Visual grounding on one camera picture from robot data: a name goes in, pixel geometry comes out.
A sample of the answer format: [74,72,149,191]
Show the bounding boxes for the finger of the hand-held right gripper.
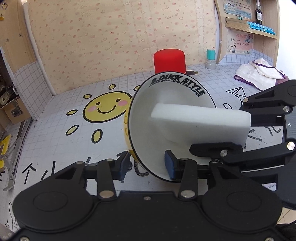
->
[189,141,296,173]
[239,79,296,127]

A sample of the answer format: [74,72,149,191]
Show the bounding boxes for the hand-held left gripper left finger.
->
[54,151,130,200]

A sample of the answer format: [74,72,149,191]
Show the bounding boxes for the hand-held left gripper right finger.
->
[164,150,242,199]

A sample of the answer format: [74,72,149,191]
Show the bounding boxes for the yellow ceramic bowl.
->
[124,72,217,182]

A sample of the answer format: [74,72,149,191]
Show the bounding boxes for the white sponge block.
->
[151,103,251,149]

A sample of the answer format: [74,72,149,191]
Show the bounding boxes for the white cloth purple trim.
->
[234,58,289,91]

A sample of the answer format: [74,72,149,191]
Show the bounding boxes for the pink printed paper sheet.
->
[227,29,253,55]

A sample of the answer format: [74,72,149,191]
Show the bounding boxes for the teal capped grey stamp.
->
[206,49,217,69]

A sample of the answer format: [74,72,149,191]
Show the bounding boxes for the blue thin book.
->
[246,21,273,30]
[248,27,278,36]

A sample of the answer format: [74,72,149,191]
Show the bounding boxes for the dark dropper bottle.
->
[254,0,264,25]

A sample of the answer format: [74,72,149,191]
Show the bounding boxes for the cartoon printed poster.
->
[223,0,253,20]

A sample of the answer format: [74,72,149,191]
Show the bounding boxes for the red round speaker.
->
[153,49,186,75]

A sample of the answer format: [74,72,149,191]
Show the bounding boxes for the metal folding stand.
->
[0,117,33,192]

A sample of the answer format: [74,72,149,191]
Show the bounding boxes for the cardboard box metal latch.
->
[0,96,31,124]

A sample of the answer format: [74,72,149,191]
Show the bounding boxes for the yellow booklet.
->
[0,136,12,168]

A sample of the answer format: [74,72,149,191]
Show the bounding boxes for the metal clasp hardware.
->
[0,86,18,105]

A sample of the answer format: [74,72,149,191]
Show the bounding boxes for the wooden shelf unit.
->
[0,0,56,123]

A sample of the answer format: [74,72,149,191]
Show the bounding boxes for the curved wooden wall shelf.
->
[214,0,281,67]

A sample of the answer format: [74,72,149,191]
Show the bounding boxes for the white cable duct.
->
[22,0,56,96]

